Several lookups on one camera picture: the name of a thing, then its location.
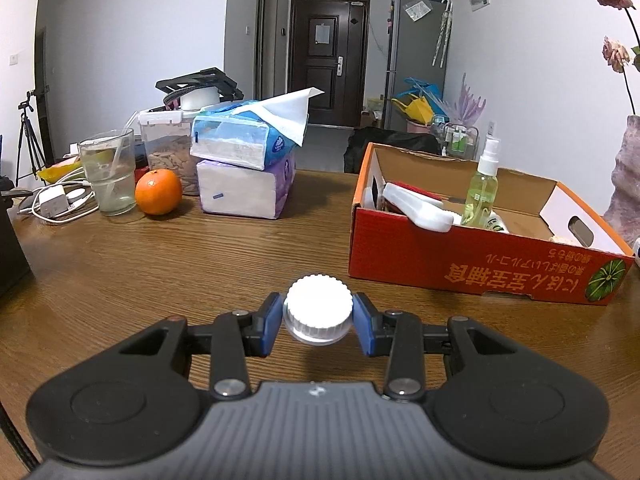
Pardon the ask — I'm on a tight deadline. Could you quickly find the clear food container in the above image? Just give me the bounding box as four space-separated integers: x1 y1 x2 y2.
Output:
137 107 201 196

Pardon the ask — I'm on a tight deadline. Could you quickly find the purple wing decoration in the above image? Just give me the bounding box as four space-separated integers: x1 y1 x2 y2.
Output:
452 72 487 126

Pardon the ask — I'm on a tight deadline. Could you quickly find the small dried pink rose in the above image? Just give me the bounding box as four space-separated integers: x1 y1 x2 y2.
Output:
601 36 637 116

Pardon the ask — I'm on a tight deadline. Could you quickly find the grey refrigerator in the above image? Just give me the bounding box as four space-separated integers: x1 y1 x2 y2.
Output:
384 0 449 131

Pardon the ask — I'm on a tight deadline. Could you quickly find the dark brown door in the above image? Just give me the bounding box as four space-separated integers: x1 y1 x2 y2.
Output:
289 0 371 128

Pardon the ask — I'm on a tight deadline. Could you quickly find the side doorway frame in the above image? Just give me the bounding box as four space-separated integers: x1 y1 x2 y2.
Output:
256 0 279 103

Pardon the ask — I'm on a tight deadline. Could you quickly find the white charger adapter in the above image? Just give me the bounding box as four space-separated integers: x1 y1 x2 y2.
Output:
40 184 69 219

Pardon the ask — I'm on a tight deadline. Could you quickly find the blue tissue pack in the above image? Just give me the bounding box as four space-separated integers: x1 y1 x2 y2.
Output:
191 86 326 171

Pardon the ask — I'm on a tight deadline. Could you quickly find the purple tissue pack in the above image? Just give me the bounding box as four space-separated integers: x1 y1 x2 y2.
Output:
196 155 297 221

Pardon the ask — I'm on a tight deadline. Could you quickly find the metal cart with bottles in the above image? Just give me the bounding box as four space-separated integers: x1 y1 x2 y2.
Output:
429 115 482 158

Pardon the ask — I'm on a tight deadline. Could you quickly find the orange and white cardboard box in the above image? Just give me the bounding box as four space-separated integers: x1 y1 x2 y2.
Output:
348 142 636 307

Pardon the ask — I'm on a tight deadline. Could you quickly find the drinking glass with water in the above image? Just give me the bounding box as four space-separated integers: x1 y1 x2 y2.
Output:
77 127 138 217

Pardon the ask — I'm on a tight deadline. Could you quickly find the black camera tripod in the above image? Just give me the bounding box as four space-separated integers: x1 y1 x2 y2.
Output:
15 87 51 187

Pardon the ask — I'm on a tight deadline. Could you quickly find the clear folded umbrella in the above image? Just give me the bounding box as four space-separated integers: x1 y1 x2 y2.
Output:
440 0 454 67
432 0 447 67

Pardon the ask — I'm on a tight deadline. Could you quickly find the blue bag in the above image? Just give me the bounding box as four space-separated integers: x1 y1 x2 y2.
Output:
404 77 446 106

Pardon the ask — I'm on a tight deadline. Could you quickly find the white ribbed bottle cap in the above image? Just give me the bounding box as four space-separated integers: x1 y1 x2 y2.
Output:
282 273 355 347

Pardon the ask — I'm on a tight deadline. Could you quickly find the orange fruit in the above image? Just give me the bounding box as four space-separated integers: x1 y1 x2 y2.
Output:
135 169 183 216

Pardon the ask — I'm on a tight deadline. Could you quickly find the red and white brush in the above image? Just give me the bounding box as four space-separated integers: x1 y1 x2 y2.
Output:
381 181 455 233

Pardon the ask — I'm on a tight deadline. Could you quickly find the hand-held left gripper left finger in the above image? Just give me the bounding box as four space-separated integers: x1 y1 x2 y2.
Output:
117 291 283 402

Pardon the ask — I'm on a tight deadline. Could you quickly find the yellow bag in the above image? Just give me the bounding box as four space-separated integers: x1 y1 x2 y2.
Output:
391 97 433 121

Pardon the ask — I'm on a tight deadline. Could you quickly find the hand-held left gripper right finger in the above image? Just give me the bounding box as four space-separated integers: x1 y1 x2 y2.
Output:
352 291 521 403

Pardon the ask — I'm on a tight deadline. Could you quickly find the white appliance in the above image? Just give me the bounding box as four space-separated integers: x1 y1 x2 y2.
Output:
179 87 221 111

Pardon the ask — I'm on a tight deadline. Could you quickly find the clear plastic bag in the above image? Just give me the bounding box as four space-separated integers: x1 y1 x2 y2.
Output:
404 0 433 23

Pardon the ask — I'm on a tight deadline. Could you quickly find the small brown cardboard box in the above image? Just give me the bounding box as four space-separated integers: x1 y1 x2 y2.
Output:
361 95 386 128

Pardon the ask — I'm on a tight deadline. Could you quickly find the yellow packet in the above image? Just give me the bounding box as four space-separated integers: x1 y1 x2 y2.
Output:
37 160 83 183

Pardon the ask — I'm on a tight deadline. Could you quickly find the white charger with cables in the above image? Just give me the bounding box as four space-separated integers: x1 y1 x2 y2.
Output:
17 167 101 224

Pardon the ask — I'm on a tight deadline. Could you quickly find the white drinking straw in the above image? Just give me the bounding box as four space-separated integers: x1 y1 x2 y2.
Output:
109 111 139 181

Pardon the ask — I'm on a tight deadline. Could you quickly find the green spray bottle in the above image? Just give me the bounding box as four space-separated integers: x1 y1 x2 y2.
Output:
461 136 501 229

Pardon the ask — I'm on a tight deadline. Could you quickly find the black braided strap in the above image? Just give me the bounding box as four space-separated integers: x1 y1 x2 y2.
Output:
0 400 40 480

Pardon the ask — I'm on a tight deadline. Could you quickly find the black cloth cover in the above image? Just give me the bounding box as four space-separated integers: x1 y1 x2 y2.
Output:
343 126 443 175

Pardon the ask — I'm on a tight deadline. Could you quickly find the black box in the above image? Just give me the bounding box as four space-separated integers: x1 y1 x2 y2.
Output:
0 175 34 297

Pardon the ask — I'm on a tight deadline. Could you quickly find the pink textured vase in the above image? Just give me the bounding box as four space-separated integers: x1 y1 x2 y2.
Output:
602 114 640 253

